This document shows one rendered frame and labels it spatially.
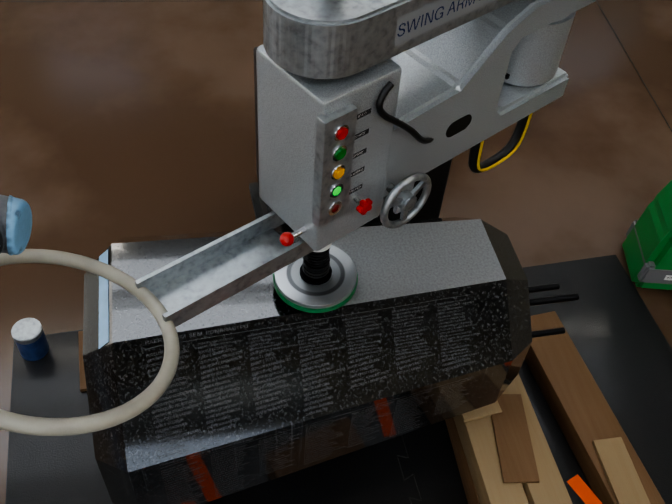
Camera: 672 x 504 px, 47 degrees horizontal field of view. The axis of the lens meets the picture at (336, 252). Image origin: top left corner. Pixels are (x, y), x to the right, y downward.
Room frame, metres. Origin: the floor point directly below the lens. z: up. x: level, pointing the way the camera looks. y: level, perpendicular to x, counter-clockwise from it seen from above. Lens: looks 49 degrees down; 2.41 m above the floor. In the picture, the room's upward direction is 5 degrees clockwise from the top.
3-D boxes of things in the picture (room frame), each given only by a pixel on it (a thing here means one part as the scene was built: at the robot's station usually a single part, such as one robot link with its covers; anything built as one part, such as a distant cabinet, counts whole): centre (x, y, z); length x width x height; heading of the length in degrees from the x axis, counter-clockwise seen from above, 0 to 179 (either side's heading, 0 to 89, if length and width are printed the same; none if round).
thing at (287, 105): (1.33, -0.01, 1.30); 0.36 x 0.22 x 0.45; 133
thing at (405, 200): (1.27, -0.12, 1.18); 0.15 x 0.10 x 0.15; 133
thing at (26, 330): (1.50, 1.04, 0.08); 0.10 x 0.10 x 0.13
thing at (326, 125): (1.14, 0.02, 1.35); 0.08 x 0.03 x 0.28; 133
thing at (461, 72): (1.53, -0.25, 1.28); 0.74 x 0.23 x 0.49; 133
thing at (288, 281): (1.27, 0.05, 0.85); 0.21 x 0.21 x 0.01
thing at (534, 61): (1.73, -0.43, 1.32); 0.19 x 0.19 x 0.20
